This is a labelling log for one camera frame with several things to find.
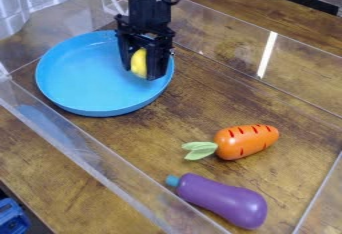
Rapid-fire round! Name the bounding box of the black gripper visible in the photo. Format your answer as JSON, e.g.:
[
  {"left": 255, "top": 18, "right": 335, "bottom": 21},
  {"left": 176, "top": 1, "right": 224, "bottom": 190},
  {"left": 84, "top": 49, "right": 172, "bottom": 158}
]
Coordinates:
[{"left": 115, "top": 0, "right": 175, "bottom": 81}]

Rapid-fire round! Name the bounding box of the yellow toy lemon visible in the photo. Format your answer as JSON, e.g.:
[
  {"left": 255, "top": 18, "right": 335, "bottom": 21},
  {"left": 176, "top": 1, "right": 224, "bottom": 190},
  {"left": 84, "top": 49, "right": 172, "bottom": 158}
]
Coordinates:
[{"left": 131, "top": 48, "right": 147, "bottom": 78}]

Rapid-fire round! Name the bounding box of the blue round tray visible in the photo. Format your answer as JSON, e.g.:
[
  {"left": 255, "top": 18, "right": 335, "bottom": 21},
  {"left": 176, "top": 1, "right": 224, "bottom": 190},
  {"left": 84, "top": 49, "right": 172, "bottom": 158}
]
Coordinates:
[{"left": 34, "top": 30, "right": 175, "bottom": 117}]

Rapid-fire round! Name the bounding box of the orange toy carrot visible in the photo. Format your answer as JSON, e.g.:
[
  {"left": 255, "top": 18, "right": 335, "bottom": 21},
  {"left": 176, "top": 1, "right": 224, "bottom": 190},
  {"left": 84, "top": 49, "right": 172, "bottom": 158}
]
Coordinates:
[{"left": 181, "top": 124, "right": 279, "bottom": 160}]

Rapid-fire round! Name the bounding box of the purple toy eggplant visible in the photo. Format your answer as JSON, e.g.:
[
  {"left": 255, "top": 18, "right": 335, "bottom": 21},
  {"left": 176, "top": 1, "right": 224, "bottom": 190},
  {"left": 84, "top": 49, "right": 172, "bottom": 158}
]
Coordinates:
[{"left": 165, "top": 173, "right": 267, "bottom": 230}]

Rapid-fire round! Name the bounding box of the blue object at corner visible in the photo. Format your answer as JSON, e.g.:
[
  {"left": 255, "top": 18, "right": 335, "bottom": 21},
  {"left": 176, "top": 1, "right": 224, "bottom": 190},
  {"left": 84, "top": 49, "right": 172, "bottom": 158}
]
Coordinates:
[{"left": 0, "top": 198, "right": 30, "bottom": 234}]

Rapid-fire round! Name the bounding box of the clear acrylic enclosure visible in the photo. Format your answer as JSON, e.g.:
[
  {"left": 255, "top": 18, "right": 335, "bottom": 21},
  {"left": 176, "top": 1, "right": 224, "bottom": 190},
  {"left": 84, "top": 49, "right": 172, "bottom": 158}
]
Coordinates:
[{"left": 0, "top": 0, "right": 342, "bottom": 234}]

